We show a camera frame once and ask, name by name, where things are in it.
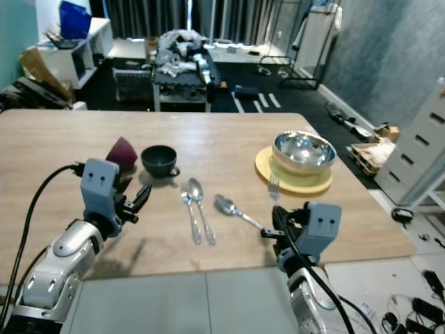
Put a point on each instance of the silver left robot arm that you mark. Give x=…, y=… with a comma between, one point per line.
x=62, y=264

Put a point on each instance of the small blue box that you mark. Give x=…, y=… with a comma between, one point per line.
x=245, y=91

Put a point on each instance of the dark curtains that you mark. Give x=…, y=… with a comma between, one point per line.
x=167, y=17

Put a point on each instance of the wicker tray with white cloth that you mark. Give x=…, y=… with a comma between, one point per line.
x=374, y=157

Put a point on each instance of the silver fork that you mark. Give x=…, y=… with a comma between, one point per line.
x=274, y=195
x=185, y=196

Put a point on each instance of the silver spoon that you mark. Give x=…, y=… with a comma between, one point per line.
x=224, y=204
x=195, y=189

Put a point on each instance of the black power adapter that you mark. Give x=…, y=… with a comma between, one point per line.
x=432, y=284

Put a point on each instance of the brown cardboard sheet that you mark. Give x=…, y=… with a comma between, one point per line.
x=43, y=69

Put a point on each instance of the black bag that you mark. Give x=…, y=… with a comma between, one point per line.
x=22, y=96

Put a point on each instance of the dark grey cup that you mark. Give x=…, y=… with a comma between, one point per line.
x=157, y=161

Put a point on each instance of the black metal floor rack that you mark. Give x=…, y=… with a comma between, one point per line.
x=284, y=73

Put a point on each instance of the white drawer cabinet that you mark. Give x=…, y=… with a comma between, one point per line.
x=414, y=146

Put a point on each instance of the shiny steel bowl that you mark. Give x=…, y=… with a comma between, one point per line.
x=304, y=149

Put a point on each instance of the yellow round plate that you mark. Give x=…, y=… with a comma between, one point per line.
x=295, y=186

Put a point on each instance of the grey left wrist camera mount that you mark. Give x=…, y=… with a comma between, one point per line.
x=99, y=186

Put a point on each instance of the blue bag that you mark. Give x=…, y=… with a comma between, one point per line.
x=75, y=21

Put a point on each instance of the metal storage cart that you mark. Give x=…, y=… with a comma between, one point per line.
x=184, y=90

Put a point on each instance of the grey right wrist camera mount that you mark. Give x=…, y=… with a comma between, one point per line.
x=320, y=226

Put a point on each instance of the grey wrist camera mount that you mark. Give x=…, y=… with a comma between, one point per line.
x=99, y=186
x=320, y=226

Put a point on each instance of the white garment cover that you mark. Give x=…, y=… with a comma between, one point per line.
x=320, y=38

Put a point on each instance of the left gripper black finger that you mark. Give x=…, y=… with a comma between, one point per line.
x=143, y=196

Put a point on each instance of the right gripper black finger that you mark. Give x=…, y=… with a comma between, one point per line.
x=281, y=223

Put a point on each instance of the black crate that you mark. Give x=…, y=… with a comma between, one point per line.
x=133, y=87

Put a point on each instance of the maroon folded napkin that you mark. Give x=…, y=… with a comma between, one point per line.
x=122, y=153

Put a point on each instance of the white shelf unit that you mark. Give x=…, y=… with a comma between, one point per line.
x=85, y=61

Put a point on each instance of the pile of light clothes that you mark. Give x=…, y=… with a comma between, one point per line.
x=181, y=50

